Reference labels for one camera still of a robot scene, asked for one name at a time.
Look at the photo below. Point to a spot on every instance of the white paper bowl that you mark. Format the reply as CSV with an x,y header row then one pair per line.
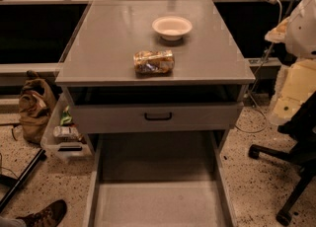
x,y
172,27

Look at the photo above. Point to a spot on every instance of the grey closed upper drawer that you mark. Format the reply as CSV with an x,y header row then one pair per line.
x,y
130,118

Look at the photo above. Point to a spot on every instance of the green snack packet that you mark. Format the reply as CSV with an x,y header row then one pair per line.
x,y
66,117

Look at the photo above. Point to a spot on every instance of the grey drawer cabinet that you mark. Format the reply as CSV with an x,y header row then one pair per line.
x,y
99,69

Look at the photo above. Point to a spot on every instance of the grey open lower drawer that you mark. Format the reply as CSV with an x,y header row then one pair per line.
x,y
158,179

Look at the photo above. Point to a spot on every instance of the black drawer handle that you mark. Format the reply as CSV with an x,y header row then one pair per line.
x,y
158,116

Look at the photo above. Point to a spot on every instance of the brown canvas bag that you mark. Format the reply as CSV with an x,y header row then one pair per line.
x,y
37,101

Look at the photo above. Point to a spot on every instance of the black office chair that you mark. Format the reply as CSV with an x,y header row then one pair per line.
x,y
302,129

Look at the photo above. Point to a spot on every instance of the clear plastic storage bin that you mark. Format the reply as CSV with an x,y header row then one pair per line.
x,y
63,148

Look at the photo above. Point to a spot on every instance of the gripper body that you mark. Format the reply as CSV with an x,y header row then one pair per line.
x,y
302,34

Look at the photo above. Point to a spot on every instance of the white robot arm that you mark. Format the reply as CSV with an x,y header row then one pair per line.
x,y
298,31

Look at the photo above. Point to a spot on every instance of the white packaged item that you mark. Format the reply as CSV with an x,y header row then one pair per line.
x,y
66,132

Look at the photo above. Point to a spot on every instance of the black metal floor bar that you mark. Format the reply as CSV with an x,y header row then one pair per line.
x,y
13,184

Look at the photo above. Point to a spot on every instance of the brown shoe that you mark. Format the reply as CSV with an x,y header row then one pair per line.
x,y
50,216

